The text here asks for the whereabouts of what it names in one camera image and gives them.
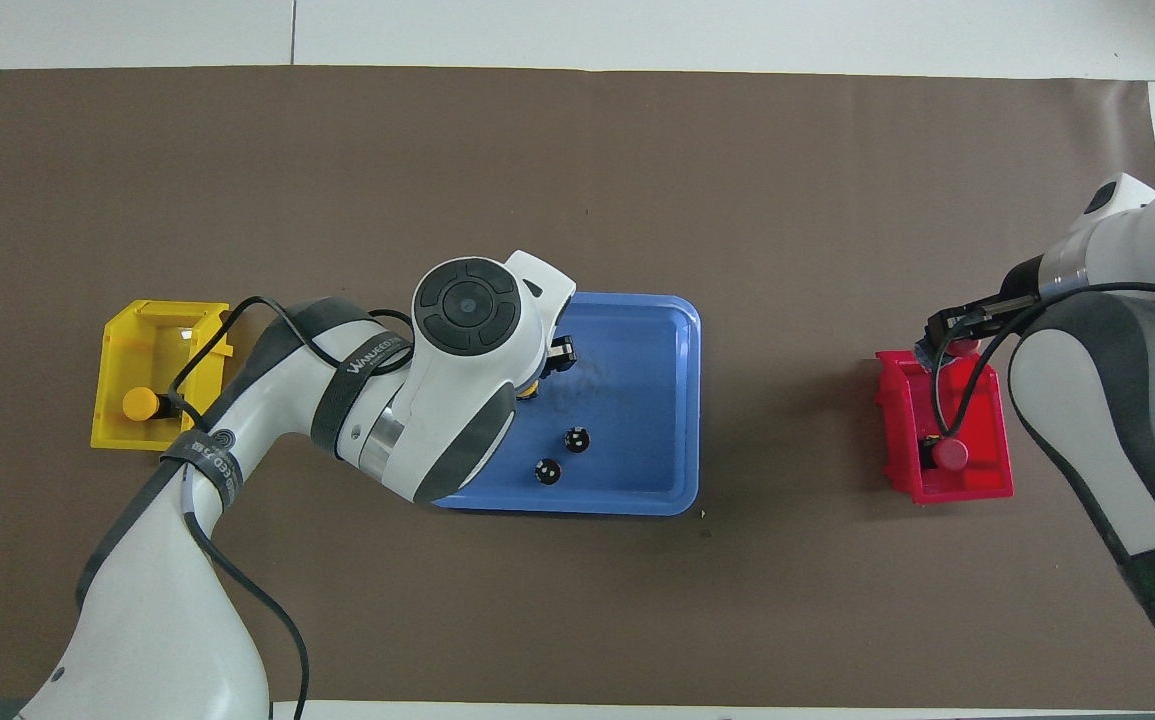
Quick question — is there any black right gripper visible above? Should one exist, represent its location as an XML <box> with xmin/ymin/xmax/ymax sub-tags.
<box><xmin>925</xmin><ymin>255</ymin><xmax>1050</xmax><ymax>353</ymax></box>

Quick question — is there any brown paper mat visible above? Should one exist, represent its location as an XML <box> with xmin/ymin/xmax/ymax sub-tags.
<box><xmin>0</xmin><ymin>65</ymin><xmax>1155</xmax><ymax>711</ymax></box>

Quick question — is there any yellow plastic bin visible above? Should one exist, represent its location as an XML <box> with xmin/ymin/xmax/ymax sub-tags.
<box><xmin>90</xmin><ymin>299</ymin><xmax>236</xmax><ymax>453</ymax></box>

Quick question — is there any blue plastic tray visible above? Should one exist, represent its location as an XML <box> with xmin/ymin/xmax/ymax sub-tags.
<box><xmin>432</xmin><ymin>292</ymin><xmax>703</xmax><ymax>517</ymax></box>

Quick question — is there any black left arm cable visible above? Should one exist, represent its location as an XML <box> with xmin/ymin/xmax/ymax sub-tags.
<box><xmin>169</xmin><ymin>295</ymin><xmax>418</xmax><ymax>720</ymax></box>

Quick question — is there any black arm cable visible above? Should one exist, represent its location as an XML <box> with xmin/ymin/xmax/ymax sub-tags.
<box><xmin>932</xmin><ymin>283</ymin><xmax>1155</xmax><ymax>441</ymax></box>
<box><xmin>169</xmin><ymin>295</ymin><xmax>418</xmax><ymax>720</ymax></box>

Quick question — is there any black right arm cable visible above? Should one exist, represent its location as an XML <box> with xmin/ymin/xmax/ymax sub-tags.
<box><xmin>932</xmin><ymin>283</ymin><xmax>1155</xmax><ymax>441</ymax></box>

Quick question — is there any red plastic bin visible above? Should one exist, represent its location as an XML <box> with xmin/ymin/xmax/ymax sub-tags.
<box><xmin>875</xmin><ymin>345</ymin><xmax>1016</xmax><ymax>506</ymax></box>

